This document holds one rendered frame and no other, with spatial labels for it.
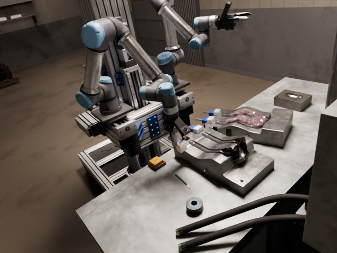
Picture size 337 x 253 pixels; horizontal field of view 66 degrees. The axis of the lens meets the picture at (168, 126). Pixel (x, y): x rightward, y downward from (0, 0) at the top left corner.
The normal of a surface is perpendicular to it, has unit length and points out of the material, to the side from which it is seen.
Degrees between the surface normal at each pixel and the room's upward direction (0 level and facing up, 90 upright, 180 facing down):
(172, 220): 0
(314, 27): 90
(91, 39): 84
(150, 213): 0
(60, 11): 90
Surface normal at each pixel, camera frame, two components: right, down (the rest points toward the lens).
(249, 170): -0.17, -0.85
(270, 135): -0.54, 0.51
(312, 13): -0.79, 0.42
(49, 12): 0.59, 0.33
